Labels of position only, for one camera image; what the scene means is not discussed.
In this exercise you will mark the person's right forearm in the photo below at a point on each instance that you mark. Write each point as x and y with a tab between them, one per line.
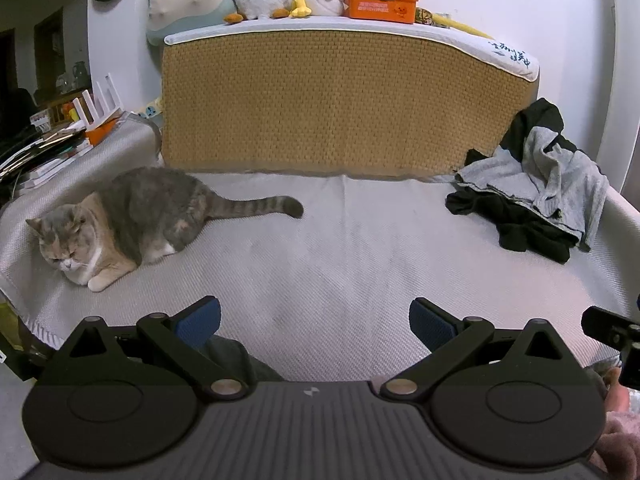
620	445

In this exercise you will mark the woven tan headboard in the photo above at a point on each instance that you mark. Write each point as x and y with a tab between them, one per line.
340	105

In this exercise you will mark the orange first aid box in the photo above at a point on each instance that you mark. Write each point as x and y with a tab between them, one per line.
382	2

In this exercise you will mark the stack of books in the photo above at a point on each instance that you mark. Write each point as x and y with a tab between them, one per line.
45	155

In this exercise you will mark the black white-striped garment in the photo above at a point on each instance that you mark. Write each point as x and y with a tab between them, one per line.
535	120

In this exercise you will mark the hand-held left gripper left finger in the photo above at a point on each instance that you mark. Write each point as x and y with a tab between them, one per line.
197	322

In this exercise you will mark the grey tabby cat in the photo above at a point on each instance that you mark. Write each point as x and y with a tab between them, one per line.
140	210

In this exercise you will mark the person's right hand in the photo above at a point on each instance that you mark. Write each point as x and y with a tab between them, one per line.
617	390

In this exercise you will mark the teal and cream pillow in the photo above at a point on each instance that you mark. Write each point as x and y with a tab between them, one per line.
185	0

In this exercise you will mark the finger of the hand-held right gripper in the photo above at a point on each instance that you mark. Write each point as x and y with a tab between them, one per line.
607	327

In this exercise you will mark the black and grey knit sweater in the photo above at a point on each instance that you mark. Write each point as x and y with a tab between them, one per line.
560	195

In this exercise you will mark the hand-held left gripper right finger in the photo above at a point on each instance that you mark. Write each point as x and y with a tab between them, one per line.
432	325

